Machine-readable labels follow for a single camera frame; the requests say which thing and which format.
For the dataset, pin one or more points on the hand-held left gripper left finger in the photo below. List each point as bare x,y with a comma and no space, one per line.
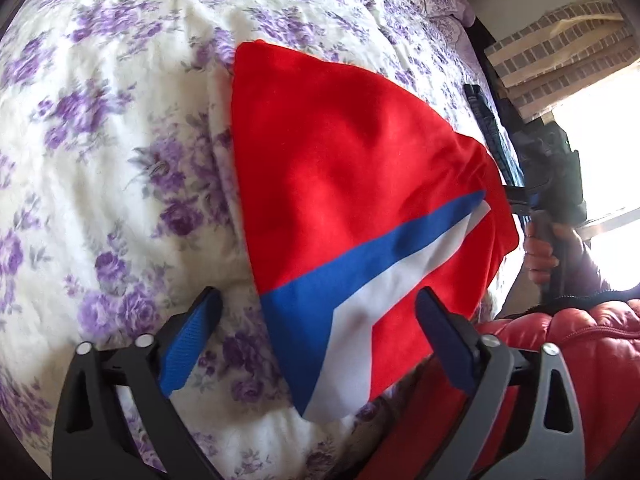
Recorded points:
187,345

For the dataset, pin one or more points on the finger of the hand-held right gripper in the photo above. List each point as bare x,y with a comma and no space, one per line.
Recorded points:
492,132
515,199

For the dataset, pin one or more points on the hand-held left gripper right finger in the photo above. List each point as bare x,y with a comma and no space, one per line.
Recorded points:
450,347

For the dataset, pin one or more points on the red pants with blue-white stripe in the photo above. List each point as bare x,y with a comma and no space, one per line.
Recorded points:
350,170

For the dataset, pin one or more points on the person's right forearm purple sleeve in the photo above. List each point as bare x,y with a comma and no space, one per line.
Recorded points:
587,270

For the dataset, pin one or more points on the person's right hand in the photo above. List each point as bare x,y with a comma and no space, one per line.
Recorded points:
537,257

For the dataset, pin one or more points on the bright window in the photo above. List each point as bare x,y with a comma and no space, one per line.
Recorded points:
605,160

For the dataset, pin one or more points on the red puffer jacket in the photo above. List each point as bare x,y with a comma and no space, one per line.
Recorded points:
575,355

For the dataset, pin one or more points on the purple floral bedspread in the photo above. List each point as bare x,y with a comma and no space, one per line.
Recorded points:
125,185

